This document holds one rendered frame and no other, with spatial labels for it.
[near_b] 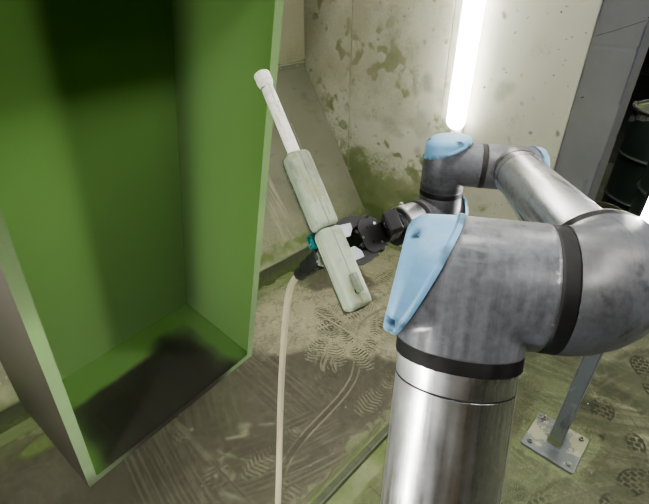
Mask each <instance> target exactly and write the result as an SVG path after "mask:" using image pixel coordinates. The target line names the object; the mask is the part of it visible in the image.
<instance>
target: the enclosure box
mask: <svg viewBox="0 0 649 504"><path fill-rule="evenodd" d="M283 5H284V0H0V361H1V363H2V365H3V368H4V370H5V372H6V374H7V376H8V378H9V380H10V382H11V384H12V386H13V388H14V390H15V392H16V394H17V396H18V398H19V400H20V402H21V404H22V406H23V407H24V408H25V410H26V411H27V412H28V413H29V414H30V416H31V417H32V418H33V419H34V420H35V422H36V423H37V424H38V425H39V427H40V428H41V429H42V430H43V431H44V433H45V434H46V435H47V436H48V438H49V439H50V440H51V441H52V442H53V444H54V445H55V446H56V447H57V449H58V450H59V451H60V452H61V453H62V455H63V456H64V457H65V458H66V459H67V461H68V462H69V463H70V464H71V466H72V467H73V468H74V469H75V470H76V472H77V473H78V474H79V475H80V477H81V478H82V479H83V480H84V481H85V483H86V484H87V485H88V486H89V487H91V486H92V485H93V484H94V483H96V482H97V481H98V480H99V479H100V478H102V477H103V476H104V475H105V474H107V473H108V472H109V471H110V470H112V469H113V468H114V467H115V466H116V465H118V464H119V463H120V462H121V461H123V460H124V459H125V458H126V457H128V456H129V455H130V454H131V453H132V452H134V451H135V450H136V449H137V448H139V447H140V446H141V445H142V444H144V443H145V442H146V441H147V440H148V439H150V438H151V437H152V436H153V435H155V434H156V433H157V432H158V431H160V430H161V429H162V428H163V427H164V426H166V425H167V424H168V423H169V422H171V421H172V420H173V419H174V418H176V417H177V416H178V415H179V414H180V413H182V412H183V411H184V410H185V409H187V408H188V407H189V406H190V405H192V404H193V403H194V402H195V401H196V400H198V399H199V398H200V397H201V396H203V395H204V394H205V393H206V392H208V391H209V390H210V389H211V388H212V387H214V386H215V385H216V384H217V383H219V382H220V381H221V380H222V379H224V378H225V377H226V376H227V375H228V374H230V373H231V372H232V371H233V370H235V369H236V368H237V367H238V366H240V365H241V364H242V363H243V362H244V361H246V360H247V359H248V358H249V357H251V356H252V348H253V337H254V326H255V315H256V304H257V293H258V282H259V271H260V260H261V249H262V238H263V227H264V215H265V204H266V193H267V182H268V171H269V160H270V149H271V138H272V127H273V117H272V114H271V112H270V110H269V107H268V105H267V102H266V100H265V98H264V95H263V93H262V90H261V89H260V88H259V87H258V86H257V84H256V81H255V79H254V75H255V73H256V72H258V71H259V70H262V69H266V70H269V72H270V74H271V77H272V79H273V87H274V89H275V91H276V83H277V71H278V60H279V49H280V38H281V27H282V16H283Z"/></svg>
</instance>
